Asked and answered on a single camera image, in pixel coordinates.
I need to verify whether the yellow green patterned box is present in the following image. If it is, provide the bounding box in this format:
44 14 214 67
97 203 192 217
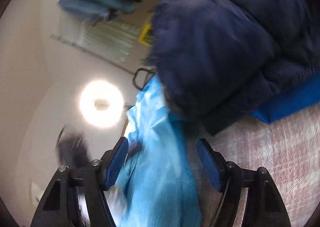
138 15 154 47

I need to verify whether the ring light on stand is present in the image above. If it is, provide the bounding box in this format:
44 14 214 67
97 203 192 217
79 81 124 129

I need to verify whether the plaid bed cover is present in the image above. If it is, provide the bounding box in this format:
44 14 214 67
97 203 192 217
183 104 320 226

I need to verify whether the navy puffer jacket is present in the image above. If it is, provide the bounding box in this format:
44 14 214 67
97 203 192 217
148 0 319 135

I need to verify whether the light blue striped garment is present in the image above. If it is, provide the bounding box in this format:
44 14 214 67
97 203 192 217
116 77 202 226

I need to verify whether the royal blue folded garment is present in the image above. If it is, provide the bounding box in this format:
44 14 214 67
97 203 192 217
251 71 320 124

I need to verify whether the green striped hanging cloth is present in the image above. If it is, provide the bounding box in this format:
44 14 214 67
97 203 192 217
58 12 140 64

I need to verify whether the black clothes rack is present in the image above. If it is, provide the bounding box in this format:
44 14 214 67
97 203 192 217
132 68 156 91

